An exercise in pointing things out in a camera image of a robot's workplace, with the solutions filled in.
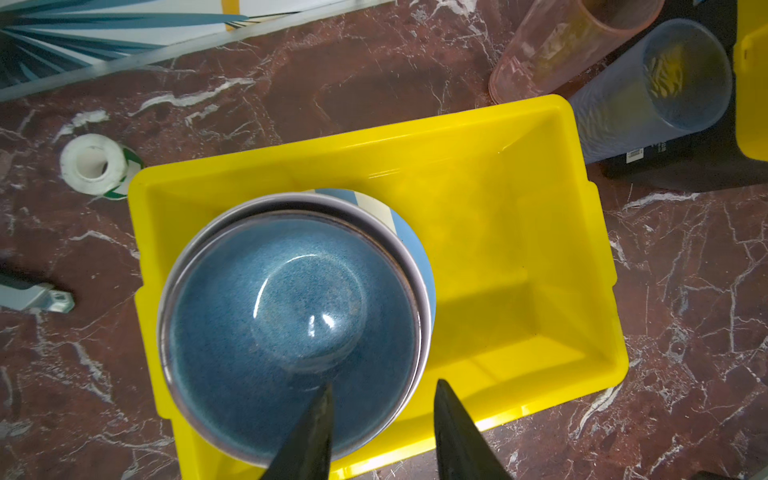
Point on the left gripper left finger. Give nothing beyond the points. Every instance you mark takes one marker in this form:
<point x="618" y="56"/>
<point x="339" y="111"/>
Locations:
<point x="307" y="452"/>

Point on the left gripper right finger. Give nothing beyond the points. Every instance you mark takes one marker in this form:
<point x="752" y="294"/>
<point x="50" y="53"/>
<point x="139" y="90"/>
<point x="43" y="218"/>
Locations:
<point x="461" y="450"/>

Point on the dark blue bowl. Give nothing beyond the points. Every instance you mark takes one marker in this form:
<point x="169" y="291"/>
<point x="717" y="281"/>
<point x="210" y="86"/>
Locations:
<point x="288" y="324"/>

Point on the lilac bowl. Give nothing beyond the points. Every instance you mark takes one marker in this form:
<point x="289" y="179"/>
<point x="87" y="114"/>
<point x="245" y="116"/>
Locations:
<point x="420" y="288"/>

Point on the yellow plastic bin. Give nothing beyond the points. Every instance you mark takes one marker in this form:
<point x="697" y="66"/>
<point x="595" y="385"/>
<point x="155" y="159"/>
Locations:
<point x="526" y="317"/>

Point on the silver metal bottle opener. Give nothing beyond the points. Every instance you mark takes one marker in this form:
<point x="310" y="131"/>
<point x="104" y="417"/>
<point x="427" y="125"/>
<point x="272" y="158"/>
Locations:
<point x="21" y="294"/>

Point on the small white jar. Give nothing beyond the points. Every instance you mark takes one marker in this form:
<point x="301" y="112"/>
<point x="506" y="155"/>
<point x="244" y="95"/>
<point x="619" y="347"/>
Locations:
<point x="98" y="166"/>

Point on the yellow black toolbox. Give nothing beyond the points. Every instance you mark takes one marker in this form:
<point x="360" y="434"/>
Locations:
<point x="709" y="159"/>

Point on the clear pink cup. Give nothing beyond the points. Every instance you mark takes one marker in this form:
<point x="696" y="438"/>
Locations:
<point x="558" y="40"/>

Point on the grey translucent cup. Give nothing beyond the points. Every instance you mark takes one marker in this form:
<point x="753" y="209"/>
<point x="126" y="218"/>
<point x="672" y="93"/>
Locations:
<point x="639" y="98"/>

